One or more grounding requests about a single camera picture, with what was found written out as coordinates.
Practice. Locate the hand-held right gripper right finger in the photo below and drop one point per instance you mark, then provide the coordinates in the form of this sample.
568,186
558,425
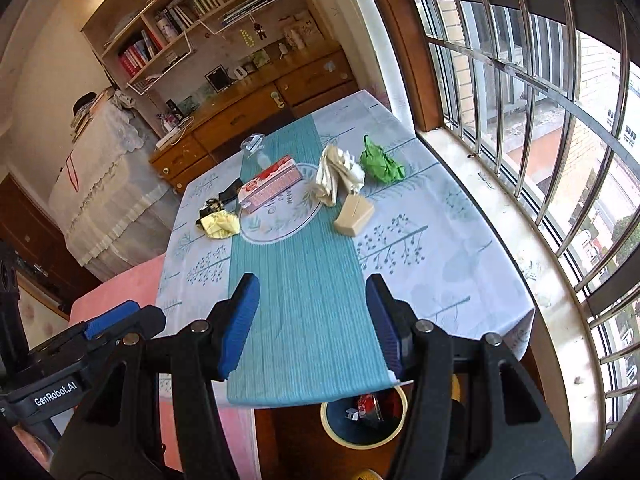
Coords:
385,320

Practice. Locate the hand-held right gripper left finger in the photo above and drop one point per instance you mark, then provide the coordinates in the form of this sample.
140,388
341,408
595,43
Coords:
240,320

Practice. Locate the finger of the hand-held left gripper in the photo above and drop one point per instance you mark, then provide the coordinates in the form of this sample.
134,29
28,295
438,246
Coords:
150,321
110,317

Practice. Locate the yellow paper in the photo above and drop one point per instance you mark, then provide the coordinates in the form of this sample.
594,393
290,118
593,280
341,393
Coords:
220,224

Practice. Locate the tan soap block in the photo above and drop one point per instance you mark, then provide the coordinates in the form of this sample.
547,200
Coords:
352,217

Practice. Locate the dark patterned wrapper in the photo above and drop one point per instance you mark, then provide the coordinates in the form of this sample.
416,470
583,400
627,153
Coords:
210,208

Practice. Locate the dark blue trash bin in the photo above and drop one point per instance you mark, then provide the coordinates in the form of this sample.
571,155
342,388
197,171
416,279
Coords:
350,432

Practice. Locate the black packet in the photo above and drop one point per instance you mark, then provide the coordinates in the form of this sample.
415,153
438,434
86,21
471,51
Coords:
231,191

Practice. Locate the pink tissue box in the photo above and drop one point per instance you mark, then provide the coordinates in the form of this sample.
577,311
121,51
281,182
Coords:
270,185

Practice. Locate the beige bag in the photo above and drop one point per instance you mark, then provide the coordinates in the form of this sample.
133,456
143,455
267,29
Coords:
332,175

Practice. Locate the green paper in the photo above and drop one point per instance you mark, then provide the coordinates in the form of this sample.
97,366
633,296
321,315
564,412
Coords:
382,162

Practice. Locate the clear plastic bottle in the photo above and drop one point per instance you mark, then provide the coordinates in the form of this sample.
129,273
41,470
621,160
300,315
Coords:
252,142

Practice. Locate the table with patterned tablecloth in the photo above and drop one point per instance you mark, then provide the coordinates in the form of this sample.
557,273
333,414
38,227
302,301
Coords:
310,285

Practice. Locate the yellow slipper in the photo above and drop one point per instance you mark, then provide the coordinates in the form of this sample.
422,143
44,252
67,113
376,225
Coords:
455,387
367,475

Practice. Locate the dark wooden door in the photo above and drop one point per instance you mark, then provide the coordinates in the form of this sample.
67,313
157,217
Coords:
30,230

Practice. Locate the lace covered furniture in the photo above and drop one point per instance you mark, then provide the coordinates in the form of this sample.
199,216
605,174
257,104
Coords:
100,185

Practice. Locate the stone windowsill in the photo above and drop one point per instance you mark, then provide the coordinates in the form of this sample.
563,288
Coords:
525,240

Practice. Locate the white power strip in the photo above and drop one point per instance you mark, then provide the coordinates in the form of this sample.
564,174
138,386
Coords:
167,139

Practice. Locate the stack of books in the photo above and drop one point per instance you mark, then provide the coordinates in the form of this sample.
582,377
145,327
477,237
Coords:
87,120

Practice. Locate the wooden desk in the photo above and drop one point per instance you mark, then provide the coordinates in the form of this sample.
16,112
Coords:
240,120

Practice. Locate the pen cup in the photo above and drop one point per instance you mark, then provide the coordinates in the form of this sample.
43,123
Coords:
169,121

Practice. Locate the landscape picture card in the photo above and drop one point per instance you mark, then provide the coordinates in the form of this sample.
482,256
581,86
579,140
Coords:
187,104

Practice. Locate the pale green drawer ornament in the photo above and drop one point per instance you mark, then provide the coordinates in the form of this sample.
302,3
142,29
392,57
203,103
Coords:
276,98

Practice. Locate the small white device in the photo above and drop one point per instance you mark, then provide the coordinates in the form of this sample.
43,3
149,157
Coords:
241,71

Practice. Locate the row of red books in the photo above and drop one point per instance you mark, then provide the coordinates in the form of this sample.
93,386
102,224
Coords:
137,57

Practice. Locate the green picture card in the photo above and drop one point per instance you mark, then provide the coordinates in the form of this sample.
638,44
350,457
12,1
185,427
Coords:
261,59

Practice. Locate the metal window grille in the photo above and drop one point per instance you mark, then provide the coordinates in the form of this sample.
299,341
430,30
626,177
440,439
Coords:
500,64

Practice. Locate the yellow bead ornament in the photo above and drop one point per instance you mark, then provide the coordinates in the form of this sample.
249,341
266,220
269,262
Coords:
246,37

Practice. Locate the hanging figure ornament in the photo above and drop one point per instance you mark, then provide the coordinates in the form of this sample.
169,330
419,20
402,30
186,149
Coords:
260,30

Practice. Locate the beige patterned box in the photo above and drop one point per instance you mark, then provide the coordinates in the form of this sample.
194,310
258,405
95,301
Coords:
302,32

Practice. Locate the wooden bookshelf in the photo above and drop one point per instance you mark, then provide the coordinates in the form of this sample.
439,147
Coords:
285,7

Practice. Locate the black picture frame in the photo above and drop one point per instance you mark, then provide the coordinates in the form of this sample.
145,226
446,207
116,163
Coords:
217,79

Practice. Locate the wooden window frame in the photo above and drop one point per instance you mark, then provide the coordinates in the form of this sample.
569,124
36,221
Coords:
400,35

